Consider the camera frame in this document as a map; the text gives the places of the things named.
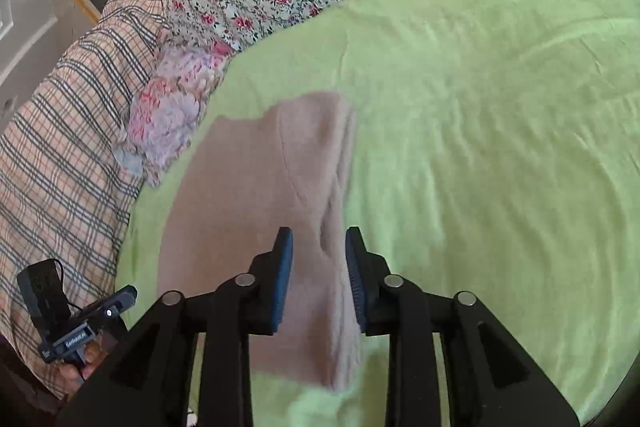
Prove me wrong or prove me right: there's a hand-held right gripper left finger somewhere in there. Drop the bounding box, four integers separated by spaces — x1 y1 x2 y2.
56 227 295 427

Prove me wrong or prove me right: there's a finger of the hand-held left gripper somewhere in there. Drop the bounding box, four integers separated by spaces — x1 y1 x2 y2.
92 285 139 321

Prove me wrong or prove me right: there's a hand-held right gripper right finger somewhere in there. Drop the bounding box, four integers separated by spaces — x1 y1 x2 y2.
345 227 582 427

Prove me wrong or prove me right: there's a beige knitted sweater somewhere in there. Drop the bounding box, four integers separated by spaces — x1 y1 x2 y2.
156 90 364 394

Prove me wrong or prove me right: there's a person's left hand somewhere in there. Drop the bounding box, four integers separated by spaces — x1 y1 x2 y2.
59 341 110 384

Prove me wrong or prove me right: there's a plaid checked blanket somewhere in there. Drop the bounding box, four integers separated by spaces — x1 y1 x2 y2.
0 0 175 402

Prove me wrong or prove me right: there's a pastel floral pillow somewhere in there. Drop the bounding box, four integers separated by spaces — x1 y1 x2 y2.
113 41 237 188

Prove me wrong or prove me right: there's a light green bed sheet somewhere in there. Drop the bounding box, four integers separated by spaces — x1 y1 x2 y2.
115 0 640 427

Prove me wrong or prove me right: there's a white panelled door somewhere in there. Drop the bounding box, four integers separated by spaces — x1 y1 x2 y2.
0 0 103 120

